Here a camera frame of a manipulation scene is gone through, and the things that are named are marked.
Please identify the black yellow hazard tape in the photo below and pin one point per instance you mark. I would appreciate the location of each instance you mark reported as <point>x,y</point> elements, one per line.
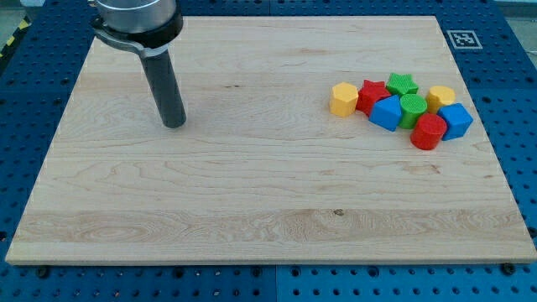
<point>15,39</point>

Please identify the light wooden board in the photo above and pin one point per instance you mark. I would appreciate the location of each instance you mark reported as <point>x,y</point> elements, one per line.
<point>261,172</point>

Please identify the red star block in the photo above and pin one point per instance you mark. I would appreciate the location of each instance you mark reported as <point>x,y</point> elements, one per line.
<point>370,93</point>

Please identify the yellow hexagon block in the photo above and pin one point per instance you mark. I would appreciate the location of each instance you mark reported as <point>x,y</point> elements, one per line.
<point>343,99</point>

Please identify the white fiducial marker tag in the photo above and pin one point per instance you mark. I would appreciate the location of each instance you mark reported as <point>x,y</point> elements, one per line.
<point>464,39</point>

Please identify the blue pentagon block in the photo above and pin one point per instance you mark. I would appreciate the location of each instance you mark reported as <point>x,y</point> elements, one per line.
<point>387,113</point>

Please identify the red cylinder block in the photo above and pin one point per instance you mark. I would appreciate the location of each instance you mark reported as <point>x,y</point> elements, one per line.
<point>428,131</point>

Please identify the blue cube block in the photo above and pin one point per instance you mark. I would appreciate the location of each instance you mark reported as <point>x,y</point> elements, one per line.
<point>457,119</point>

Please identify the yellow cylinder block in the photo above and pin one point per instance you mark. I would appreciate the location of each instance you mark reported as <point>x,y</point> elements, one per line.
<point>438,97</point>

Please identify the green star block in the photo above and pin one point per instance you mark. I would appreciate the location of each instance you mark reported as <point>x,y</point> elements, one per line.
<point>401,84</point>

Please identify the green cylinder block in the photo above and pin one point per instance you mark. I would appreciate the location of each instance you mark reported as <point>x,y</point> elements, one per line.
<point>412,107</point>

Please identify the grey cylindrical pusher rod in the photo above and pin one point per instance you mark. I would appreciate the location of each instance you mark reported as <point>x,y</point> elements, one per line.
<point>163,84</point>

